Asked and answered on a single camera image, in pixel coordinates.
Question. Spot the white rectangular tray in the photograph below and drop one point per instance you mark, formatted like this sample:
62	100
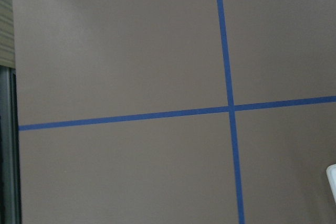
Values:
331	175

